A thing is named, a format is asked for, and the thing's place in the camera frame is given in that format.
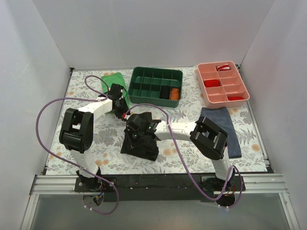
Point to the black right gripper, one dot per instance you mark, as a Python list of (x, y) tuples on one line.
[(131, 133)]

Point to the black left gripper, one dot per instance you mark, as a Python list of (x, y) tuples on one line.
[(122, 111)]

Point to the black pinstriped underwear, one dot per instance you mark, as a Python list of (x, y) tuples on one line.
[(143, 148)]

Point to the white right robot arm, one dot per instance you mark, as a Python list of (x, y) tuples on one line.
[(208, 137)]

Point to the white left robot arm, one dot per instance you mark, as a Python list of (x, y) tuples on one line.
[(77, 132)]

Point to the red white striped roll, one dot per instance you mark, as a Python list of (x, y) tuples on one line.
[(223, 67)]

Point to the floral patterned table mat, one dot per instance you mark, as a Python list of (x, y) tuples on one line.
[(174, 157)]

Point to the green folded cloth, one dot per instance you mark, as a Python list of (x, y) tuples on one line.
[(116, 78)]

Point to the green compartment bin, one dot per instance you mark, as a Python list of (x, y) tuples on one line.
[(145, 85)]

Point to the black rolled cloth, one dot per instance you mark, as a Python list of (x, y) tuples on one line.
[(165, 92)]

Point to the orange rolled cloth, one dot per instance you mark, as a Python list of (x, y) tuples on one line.
[(174, 94)]

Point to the red rolled cloth left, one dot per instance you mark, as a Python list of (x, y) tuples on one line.
[(212, 83)]

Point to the red rolled cloth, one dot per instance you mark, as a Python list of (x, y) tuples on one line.
[(235, 98), (212, 83)]

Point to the grey-blue folded cloth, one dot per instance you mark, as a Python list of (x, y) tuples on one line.
[(222, 118)]

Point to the pink compartment bin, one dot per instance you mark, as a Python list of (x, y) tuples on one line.
[(231, 84)]

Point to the red rolled cloth right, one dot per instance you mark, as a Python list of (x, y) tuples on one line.
[(235, 98)]

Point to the black table edge rail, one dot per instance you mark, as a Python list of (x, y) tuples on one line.
[(159, 187)]

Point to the aluminium frame rail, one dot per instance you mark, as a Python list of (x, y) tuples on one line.
[(53, 185)]

